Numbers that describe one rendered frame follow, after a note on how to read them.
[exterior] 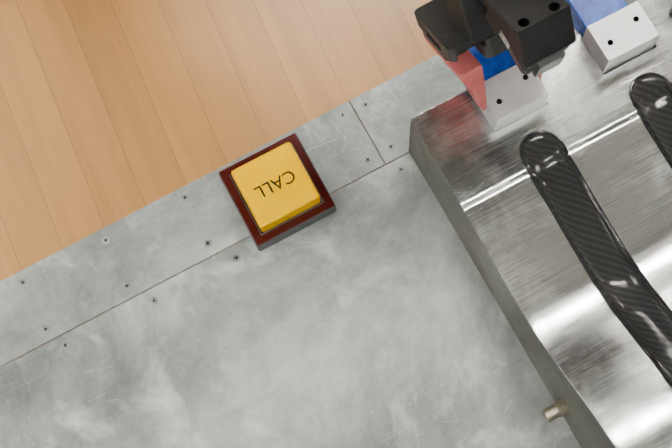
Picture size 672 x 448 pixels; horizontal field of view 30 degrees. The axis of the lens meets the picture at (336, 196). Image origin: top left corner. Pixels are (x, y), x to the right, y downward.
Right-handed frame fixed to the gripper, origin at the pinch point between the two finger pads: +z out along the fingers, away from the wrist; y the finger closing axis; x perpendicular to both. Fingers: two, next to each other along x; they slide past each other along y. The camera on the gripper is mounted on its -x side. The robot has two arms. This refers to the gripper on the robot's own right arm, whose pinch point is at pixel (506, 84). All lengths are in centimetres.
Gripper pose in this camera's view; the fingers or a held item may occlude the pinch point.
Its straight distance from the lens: 106.9
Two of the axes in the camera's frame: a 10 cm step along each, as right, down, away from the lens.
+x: -3.9, -5.9, 7.1
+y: 8.8, -4.7, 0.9
